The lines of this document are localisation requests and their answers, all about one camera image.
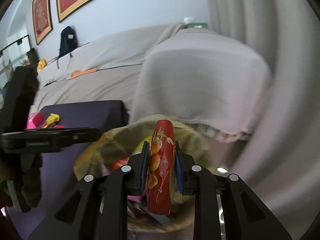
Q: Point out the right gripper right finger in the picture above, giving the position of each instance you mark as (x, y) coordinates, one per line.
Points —
(225, 207)

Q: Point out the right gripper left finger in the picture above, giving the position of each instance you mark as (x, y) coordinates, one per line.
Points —
(96, 208)

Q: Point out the red quail egg pouch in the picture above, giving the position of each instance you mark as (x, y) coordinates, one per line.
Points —
(161, 181)

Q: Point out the pink plastic box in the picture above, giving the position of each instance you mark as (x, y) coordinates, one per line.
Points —
(34, 120)

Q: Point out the yellow red snack wrapper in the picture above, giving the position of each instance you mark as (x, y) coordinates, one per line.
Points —
(51, 120)

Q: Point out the grey curtain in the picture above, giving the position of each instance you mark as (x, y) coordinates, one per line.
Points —
(279, 160)

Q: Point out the orange cloth on sofa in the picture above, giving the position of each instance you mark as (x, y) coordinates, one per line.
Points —
(78, 73)

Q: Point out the yellow plush toy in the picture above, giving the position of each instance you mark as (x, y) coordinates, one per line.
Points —
(41, 65)

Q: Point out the glass display cabinet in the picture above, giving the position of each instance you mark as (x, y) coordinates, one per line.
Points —
(17, 53)

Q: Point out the dark blue backpack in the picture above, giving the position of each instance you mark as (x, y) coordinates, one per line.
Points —
(68, 41)

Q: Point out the grey covered sofa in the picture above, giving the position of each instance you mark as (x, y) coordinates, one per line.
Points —
(213, 83)

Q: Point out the red framed picture left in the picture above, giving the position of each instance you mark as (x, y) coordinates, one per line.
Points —
(42, 20)

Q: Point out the green tissue box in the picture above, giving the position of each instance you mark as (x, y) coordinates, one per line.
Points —
(197, 25)

